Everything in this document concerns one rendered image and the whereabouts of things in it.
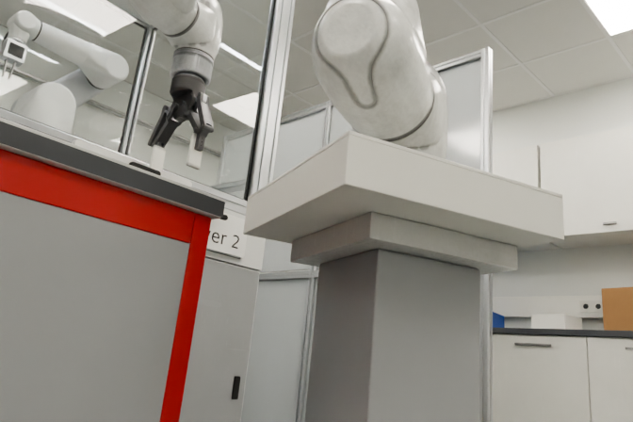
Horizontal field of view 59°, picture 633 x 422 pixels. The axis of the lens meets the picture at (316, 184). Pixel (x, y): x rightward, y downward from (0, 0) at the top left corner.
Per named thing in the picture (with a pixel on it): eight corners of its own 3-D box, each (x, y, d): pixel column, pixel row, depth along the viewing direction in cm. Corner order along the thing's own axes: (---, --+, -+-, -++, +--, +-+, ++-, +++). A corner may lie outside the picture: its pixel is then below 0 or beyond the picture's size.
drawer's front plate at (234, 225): (244, 258, 160) (249, 220, 164) (158, 234, 140) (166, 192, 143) (239, 258, 162) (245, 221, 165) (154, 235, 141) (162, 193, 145)
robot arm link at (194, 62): (197, 73, 133) (192, 95, 131) (165, 55, 126) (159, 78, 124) (222, 62, 127) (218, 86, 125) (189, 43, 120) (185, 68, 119)
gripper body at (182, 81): (215, 83, 125) (208, 121, 122) (191, 92, 130) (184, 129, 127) (187, 69, 119) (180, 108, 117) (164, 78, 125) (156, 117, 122)
